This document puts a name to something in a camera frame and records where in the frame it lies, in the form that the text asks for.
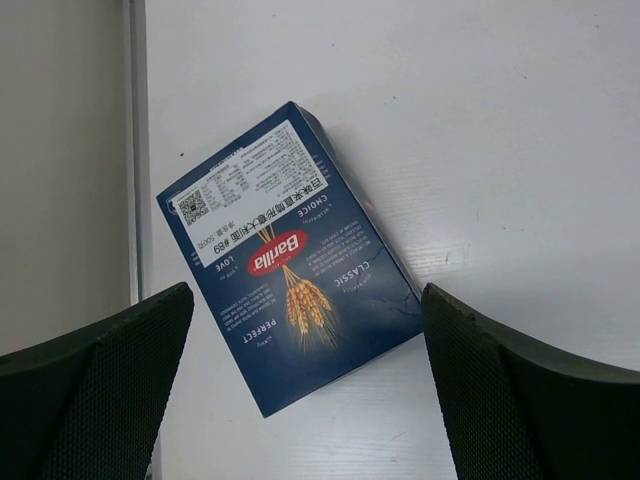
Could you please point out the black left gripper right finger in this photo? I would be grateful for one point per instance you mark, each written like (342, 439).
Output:
(515, 407)

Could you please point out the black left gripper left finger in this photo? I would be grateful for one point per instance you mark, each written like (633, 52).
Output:
(89, 404)

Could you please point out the blue Barilla pasta box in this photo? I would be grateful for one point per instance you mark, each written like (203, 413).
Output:
(300, 281)

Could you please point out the metal table edge rail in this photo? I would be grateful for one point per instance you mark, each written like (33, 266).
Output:
(133, 150)

